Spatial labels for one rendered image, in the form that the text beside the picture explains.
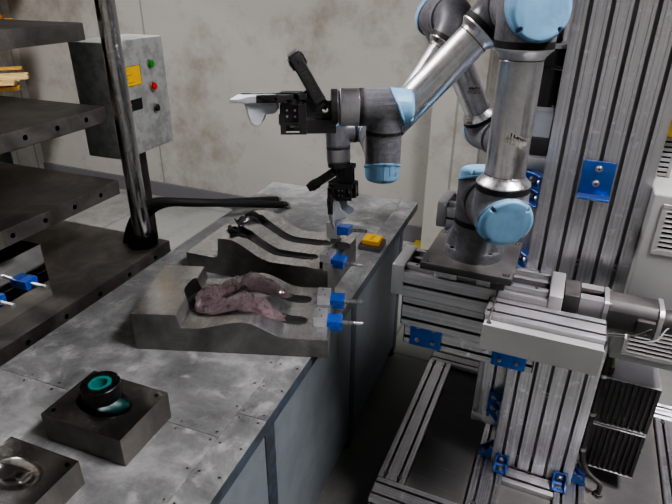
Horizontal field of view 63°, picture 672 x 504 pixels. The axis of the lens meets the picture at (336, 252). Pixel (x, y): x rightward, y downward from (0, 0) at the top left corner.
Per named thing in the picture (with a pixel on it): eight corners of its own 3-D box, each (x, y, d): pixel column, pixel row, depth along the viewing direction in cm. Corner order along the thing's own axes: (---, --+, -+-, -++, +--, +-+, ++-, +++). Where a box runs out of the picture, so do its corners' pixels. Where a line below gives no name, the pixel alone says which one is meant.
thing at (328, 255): (364, 270, 170) (365, 254, 168) (359, 277, 166) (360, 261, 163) (325, 262, 174) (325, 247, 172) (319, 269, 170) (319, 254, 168)
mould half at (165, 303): (334, 304, 164) (335, 271, 159) (327, 358, 141) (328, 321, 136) (169, 297, 167) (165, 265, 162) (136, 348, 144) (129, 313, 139)
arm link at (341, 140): (355, 112, 168) (328, 114, 165) (356, 149, 171) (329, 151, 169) (347, 111, 175) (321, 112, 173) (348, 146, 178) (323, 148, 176)
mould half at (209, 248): (355, 260, 189) (356, 224, 183) (327, 297, 168) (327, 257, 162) (228, 237, 205) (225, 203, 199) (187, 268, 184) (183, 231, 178)
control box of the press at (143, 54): (206, 355, 271) (168, 35, 206) (168, 393, 246) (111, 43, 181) (168, 345, 278) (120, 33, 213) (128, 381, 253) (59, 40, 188)
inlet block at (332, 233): (369, 236, 182) (368, 221, 180) (364, 241, 178) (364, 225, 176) (332, 233, 187) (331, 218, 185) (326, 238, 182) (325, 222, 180)
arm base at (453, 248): (507, 245, 146) (513, 210, 142) (498, 270, 134) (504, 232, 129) (451, 235, 151) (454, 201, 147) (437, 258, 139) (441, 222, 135)
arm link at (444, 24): (497, 13, 151) (396, 165, 162) (476, 11, 161) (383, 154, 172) (468, -13, 146) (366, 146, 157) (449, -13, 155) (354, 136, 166)
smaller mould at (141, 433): (171, 416, 122) (167, 391, 118) (125, 467, 109) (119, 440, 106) (99, 394, 128) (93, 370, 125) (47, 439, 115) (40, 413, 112)
